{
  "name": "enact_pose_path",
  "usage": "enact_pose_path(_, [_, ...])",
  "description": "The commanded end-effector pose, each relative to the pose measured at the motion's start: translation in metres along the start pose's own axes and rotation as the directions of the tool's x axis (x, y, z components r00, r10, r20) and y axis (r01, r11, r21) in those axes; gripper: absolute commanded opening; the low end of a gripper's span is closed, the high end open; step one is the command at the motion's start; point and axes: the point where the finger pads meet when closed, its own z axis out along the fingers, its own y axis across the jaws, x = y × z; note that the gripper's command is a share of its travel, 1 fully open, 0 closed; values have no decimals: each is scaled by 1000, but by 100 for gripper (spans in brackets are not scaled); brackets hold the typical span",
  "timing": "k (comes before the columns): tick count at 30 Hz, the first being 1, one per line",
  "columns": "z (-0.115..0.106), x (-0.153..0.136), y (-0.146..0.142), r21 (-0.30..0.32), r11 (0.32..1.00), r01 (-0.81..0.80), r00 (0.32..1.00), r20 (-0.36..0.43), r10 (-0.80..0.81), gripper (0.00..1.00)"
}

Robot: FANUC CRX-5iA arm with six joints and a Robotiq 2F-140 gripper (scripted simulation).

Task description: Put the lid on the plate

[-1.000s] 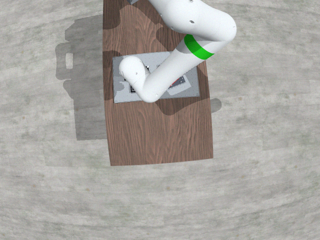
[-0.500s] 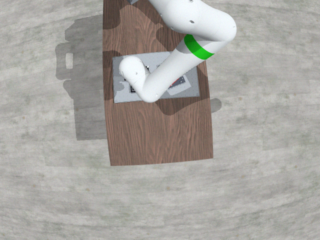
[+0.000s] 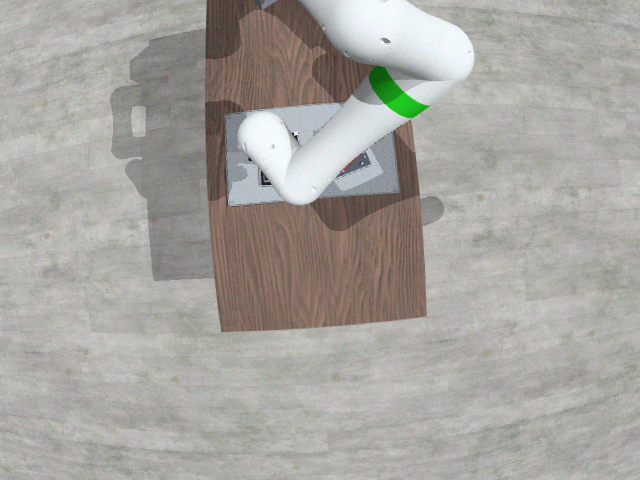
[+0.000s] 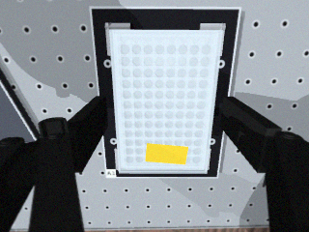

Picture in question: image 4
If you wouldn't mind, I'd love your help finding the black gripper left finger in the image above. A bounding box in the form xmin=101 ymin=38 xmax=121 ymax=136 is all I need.
xmin=0 ymin=96 xmax=108 ymax=232

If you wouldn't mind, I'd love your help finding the black rectangular plate holder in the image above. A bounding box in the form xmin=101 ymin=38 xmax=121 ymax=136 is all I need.
xmin=90 ymin=7 xmax=241 ymax=178

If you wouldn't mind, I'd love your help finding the dark grey rectangular frame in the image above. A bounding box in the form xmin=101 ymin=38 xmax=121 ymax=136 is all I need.
xmin=0 ymin=69 xmax=41 ymax=143

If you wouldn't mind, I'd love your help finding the clear plastic plate lid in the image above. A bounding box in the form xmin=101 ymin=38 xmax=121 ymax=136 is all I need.
xmin=109 ymin=30 xmax=223 ymax=174

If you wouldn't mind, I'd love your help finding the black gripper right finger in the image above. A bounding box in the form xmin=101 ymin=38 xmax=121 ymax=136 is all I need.
xmin=220 ymin=97 xmax=309 ymax=232

